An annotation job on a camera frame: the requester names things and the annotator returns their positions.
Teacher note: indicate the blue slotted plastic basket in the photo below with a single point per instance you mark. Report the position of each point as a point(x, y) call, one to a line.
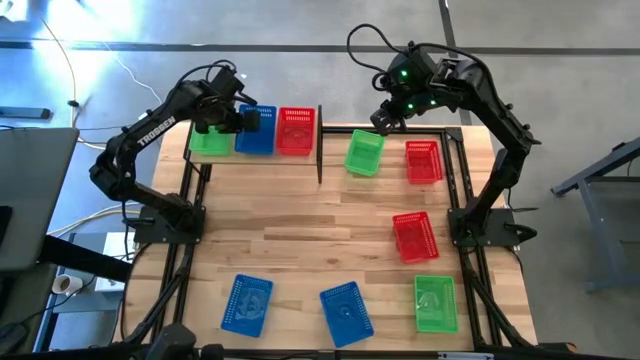
point(247, 306)
point(257, 142)
point(346, 315)

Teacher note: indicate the dark grey flat panel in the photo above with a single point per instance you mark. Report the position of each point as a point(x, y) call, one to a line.
point(35, 190)

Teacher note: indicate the black bulky device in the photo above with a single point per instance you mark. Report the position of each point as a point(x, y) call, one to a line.
point(172, 342)

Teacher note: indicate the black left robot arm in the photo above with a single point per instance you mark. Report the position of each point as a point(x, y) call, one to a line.
point(150, 135)

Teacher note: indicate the white label strip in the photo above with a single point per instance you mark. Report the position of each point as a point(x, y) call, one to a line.
point(465, 356)

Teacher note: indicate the white paper cup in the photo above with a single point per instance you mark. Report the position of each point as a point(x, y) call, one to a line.
point(67, 285)

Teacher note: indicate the black flat bar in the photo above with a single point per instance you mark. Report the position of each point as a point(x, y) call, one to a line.
point(25, 113)

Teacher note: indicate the green slotted plastic basket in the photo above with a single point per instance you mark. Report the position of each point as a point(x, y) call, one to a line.
point(436, 305)
point(364, 155)
point(212, 145)

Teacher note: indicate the grey metal cart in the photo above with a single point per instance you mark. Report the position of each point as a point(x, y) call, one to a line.
point(590, 235)

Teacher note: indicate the black support beam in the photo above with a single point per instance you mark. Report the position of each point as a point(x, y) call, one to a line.
point(85, 257)

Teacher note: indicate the black aluminium rig frame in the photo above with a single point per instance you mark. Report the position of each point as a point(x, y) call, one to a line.
point(430, 131)

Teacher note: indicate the white box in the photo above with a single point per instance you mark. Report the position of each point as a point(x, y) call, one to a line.
point(117, 247)

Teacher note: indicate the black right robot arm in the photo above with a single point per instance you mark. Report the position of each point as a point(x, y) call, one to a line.
point(502, 172)

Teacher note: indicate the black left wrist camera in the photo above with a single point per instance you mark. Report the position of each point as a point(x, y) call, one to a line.
point(227, 82)

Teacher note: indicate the red slotted plastic basket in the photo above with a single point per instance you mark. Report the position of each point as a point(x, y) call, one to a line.
point(415, 239)
point(295, 135)
point(424, 162)

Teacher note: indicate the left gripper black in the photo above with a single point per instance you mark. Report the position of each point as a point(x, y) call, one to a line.
point(222, 117)

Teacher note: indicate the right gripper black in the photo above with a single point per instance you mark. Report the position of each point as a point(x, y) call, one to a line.
point(400, 107)

